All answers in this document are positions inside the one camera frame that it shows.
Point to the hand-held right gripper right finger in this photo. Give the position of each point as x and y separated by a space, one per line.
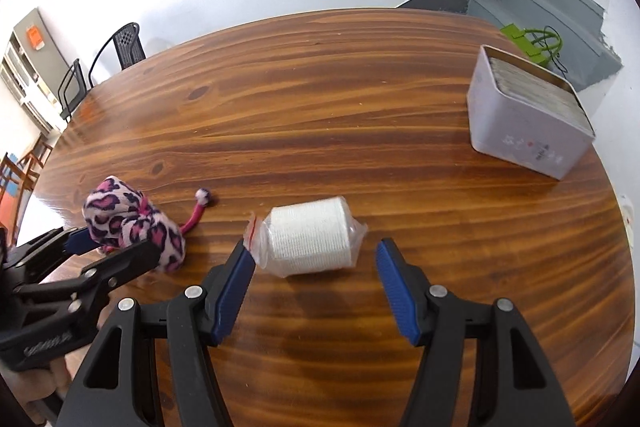
400 297

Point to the white gauze roll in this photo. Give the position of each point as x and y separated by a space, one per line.
310 237

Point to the green paper bag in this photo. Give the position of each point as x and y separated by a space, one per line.
525 39

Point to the black mesh back chair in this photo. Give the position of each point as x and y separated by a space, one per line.
127 42

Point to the grey metal tin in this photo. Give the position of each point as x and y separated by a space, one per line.
520 132

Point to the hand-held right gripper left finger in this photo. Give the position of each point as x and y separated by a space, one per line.
232 297

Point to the white shelf unit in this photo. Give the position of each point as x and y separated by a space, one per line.
20 87

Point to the grey cabinet with orange label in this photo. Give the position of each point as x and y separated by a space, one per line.
50 57

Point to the wooden chair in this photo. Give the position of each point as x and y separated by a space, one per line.
10 207

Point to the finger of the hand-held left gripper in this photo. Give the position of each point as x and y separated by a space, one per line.
80 241
130 259

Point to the pink leopard plush toy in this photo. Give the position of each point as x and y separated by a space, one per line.
150 232

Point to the black frame chair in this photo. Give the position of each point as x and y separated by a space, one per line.
79 74

